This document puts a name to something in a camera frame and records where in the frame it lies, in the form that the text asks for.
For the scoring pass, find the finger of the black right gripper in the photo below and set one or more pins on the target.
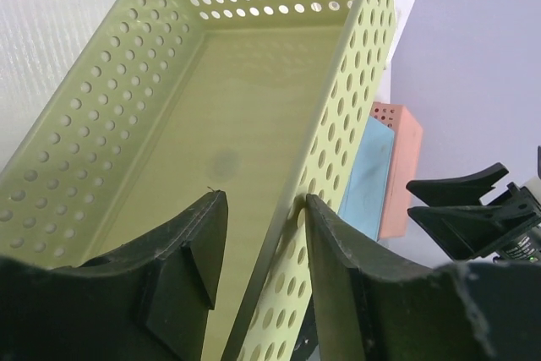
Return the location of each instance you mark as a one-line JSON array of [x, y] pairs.
[[466, 190], [469, 232]]

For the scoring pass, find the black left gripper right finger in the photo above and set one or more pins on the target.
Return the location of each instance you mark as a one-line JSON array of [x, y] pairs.
[[373, 304]]

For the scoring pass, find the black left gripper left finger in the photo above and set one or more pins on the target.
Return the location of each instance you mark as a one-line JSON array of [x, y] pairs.
[[148, 299]]

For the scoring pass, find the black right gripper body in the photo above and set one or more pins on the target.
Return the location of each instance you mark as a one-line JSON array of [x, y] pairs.
[[525, 247]]

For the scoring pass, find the pink perforated plastic basket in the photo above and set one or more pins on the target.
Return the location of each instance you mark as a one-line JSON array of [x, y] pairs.
[[408, 135]]

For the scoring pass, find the blue basket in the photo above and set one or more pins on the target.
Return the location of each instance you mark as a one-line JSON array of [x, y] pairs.
[[363, 201]]

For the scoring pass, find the white perforated plastic basket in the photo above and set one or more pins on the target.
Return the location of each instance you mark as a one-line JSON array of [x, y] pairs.
[[402, 11]]

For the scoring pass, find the green perforated plastic basket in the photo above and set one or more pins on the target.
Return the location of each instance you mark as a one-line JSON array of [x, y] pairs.
[[265, 100]]

